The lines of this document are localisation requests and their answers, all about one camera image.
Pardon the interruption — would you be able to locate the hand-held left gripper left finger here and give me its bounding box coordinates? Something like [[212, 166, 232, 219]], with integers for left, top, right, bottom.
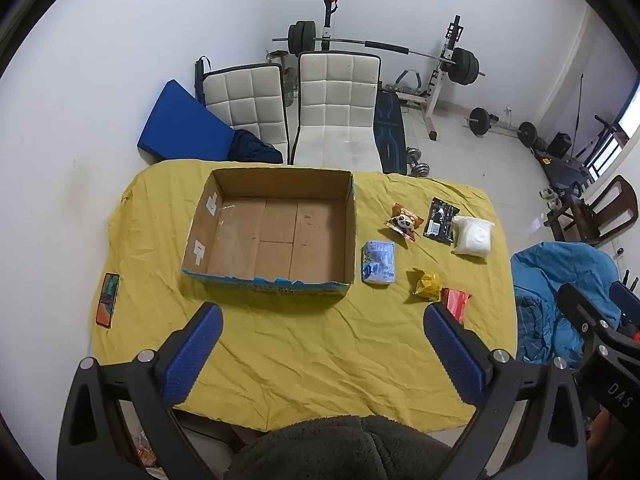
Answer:
[[57, 302, 224, 480]]

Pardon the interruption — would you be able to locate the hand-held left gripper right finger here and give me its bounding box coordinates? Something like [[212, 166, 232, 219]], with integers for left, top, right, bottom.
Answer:
[[423, 302, 589, 480]]

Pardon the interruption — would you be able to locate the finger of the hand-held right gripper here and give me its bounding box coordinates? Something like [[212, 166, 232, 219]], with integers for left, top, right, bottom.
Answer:
[[556, 282, 622, 343], [609, 280, 640, 330]]

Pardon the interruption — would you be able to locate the red snack packet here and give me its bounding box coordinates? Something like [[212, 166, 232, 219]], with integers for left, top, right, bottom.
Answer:
[[441, 287, 473, 327]]

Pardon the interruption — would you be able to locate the yellow packet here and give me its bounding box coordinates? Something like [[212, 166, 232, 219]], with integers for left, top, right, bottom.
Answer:
[[409, 267, 442, 304]]

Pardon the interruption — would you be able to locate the white soft bag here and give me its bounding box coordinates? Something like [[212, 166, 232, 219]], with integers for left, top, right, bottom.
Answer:
[[451, 216, 496, 261]]

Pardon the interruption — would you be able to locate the light blue tissue packet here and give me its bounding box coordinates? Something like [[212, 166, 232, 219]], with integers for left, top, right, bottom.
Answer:
[[361, 240, 398, 286]]

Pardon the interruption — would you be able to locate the black packet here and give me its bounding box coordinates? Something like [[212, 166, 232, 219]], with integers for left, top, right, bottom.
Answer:
[[423, 198, 461, 246]]

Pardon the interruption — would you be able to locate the cardboard box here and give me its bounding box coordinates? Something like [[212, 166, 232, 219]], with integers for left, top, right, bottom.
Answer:
[[181, 167, 359, 299]]

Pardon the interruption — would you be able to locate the brown panda snack packet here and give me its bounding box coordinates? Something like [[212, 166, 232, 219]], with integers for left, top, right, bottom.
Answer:
[[384, 202, 425, 244]]

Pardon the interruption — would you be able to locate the blue blanket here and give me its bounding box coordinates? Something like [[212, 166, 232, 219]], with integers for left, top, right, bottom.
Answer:
[[510, 241, 624, 367]]

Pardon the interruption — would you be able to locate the dark wooden chair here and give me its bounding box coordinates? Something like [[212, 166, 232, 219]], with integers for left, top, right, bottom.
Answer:
[[546, 175, 639, 247]]

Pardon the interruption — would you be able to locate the smartphone with colourful case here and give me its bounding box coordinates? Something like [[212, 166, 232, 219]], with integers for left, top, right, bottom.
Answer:
[[94, 272, 121, 330]]

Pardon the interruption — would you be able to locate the yellow tablecloth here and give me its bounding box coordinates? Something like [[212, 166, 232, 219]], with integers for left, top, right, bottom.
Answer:
[[90, 159, 519, 434]]

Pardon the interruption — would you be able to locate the dark grey fleece clothing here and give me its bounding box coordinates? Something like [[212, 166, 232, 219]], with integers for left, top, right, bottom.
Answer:
[[227, 415, 452, 480]]

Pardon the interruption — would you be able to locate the black exercise machine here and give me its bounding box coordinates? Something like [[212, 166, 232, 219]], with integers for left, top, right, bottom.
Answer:
[[531, 115, 629, 197]]

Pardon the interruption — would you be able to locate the chrome dumbbell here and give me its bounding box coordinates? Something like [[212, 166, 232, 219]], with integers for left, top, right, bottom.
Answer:
[[405, 147, 431, 177]]

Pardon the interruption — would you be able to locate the dark blue cloth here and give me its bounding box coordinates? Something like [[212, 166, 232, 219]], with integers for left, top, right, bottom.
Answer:
[[227, 129, 285, 165]]

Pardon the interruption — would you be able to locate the short barbell with black plates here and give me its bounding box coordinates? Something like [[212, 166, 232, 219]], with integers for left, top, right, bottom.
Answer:
[[465, 106, 539, 149]]

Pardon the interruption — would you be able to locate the blue folded gym mat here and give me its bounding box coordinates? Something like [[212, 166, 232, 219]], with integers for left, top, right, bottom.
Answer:
[[137, 79, 236, 165]]

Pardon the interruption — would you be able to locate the black weight bench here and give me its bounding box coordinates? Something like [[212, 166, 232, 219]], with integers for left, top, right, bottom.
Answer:
[[373, 90, 409, 175]]

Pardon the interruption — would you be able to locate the white quilted chair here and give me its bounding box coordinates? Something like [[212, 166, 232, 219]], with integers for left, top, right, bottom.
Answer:
[[202, 62, 290, 163], [291, 51, 384, 171]]

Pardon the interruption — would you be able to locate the white barbell rack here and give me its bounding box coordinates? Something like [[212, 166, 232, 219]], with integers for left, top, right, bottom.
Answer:
[[320, 0, 463, 142]]

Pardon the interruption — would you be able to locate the black barbell on rack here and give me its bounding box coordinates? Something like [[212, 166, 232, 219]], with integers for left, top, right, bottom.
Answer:
[[272, 20, 487, 86]]

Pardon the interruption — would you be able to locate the dirty paint bucket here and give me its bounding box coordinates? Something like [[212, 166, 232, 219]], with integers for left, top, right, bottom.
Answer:
[[265, 49, 297, 94]]

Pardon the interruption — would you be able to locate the black strap bag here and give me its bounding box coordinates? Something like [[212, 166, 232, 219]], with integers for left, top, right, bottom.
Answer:
[[194, 55, 214, 104]]

